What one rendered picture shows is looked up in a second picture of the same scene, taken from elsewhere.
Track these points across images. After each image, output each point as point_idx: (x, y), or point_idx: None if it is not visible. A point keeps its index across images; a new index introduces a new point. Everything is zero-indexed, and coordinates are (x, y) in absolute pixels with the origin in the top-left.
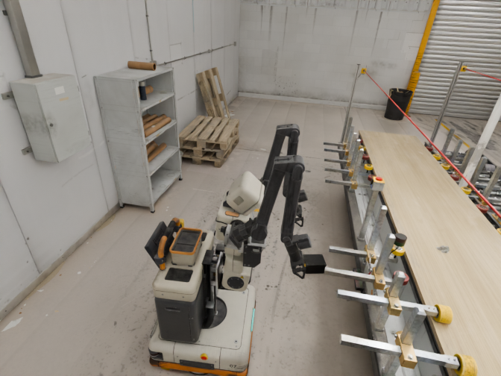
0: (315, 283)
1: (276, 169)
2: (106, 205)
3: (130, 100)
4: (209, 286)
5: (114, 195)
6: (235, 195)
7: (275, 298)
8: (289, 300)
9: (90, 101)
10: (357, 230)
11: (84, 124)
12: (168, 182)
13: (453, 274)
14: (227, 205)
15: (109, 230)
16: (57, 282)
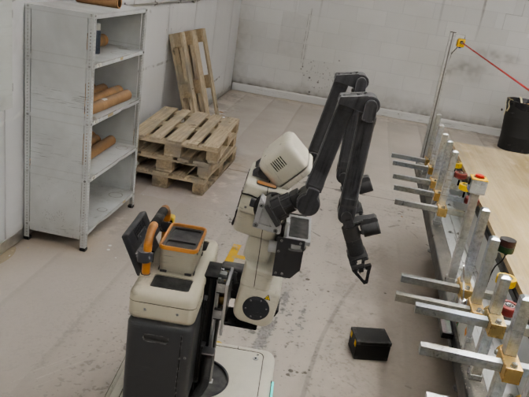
0: (372, 372)
1: (342, 105)
2: (4, 227)
3: (80, 46)
4: (210, 319)
5: (18, 213)
6: (275, 156)
7: (303, 388)
8: (327, 392)
9: (13, 42)
10: (445, 269)
11: (9, 72)
12: (111, 205)
13: None
14: (258, 174)
15: (7, 269)
16: None
